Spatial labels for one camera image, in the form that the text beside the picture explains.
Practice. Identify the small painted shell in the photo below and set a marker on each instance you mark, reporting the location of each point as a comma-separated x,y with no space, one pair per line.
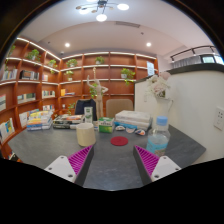
120,128
140,132
130,130

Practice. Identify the flat round red coaster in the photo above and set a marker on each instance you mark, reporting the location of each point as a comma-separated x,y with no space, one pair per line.
119,141

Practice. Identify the stack of colourful books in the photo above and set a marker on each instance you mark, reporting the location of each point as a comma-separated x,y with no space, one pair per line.
39,120

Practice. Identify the tall green white carton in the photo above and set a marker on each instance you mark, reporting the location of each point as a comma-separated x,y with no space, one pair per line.
88,115

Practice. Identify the branched ceiling lamp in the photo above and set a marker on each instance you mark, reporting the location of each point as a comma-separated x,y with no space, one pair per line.
101,7

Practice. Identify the beige upholstered chair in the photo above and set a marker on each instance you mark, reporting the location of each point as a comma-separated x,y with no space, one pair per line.
118,106

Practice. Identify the dark blue chair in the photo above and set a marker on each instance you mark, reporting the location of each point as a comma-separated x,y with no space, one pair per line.
83,106

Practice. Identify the wooden wall shelf unit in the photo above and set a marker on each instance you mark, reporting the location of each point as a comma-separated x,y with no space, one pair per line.
110,71

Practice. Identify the stack of dark books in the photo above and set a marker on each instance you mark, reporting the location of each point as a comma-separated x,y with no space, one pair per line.
68,120

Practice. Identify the cream cylindrical cup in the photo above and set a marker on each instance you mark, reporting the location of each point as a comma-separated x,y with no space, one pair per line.
85,135

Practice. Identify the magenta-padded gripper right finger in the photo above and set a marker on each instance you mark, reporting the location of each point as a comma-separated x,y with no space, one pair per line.
163,166

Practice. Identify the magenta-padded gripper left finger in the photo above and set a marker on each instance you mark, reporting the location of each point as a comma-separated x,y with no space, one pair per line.
63,166

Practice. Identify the green and white box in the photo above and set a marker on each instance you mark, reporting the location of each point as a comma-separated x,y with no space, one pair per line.
106,125

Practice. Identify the white vase with flowers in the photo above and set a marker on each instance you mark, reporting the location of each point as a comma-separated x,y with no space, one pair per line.
159,91

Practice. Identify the wooden artist mannequin figure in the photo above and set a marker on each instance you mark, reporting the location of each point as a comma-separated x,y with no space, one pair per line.
99,98

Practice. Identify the clear blue-capped water bottle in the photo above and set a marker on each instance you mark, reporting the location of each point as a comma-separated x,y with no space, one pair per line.
158,138

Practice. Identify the white wall socket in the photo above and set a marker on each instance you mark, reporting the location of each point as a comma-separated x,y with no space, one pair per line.
219,118

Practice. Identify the black track light rail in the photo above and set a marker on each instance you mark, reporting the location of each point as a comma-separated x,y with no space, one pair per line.
193,50

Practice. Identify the recessed ceiling spotlight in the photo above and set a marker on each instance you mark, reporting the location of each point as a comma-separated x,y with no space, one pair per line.
148,44
67,44

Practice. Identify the ceiling air vent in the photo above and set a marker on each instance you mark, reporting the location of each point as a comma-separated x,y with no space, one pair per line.
127,24

